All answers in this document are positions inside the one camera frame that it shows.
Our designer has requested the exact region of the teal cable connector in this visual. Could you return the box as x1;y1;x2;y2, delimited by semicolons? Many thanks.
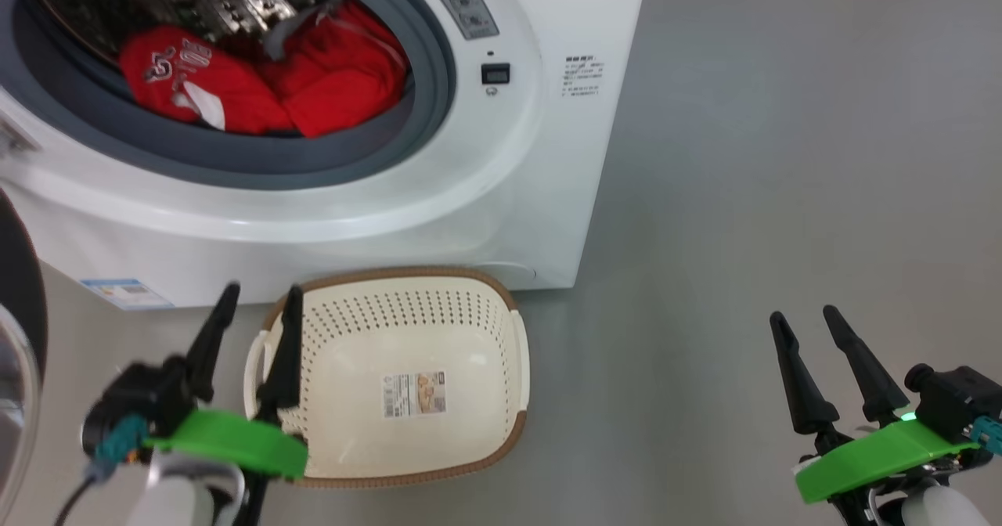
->
971;420;1002;456
94;415;148;464

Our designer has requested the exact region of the teal left cable connector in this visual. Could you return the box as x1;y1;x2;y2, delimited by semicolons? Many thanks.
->
94;415;148;464

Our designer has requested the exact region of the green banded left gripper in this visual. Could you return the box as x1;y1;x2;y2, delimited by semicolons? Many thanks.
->
147;281;308;481

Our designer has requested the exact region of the white cloth piece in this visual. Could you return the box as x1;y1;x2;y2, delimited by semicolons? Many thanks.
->
184;80;228;132

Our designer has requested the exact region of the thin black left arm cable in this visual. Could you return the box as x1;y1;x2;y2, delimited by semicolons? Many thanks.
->
53;467;103;526

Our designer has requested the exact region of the blue white energy label sticker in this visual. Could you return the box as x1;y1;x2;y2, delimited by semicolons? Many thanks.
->
78;277;175;311

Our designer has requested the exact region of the red basketball jersey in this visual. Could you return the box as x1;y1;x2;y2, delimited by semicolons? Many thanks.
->
117;0;409;139

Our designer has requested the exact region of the washing machine door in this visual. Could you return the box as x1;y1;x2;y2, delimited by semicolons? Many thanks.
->
0;189;49;503

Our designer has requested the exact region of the teal right cable connector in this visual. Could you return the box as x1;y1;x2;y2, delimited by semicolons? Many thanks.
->
971;420;1002;456

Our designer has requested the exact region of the cream perforated laundry basket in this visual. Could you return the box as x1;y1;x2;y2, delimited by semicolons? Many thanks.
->
243;266;532;489

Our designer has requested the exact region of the white front-load washing machine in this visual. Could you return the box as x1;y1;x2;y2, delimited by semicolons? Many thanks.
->
0;0;651;312

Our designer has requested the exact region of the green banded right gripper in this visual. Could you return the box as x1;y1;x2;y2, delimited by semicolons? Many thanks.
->
770;304;981;506

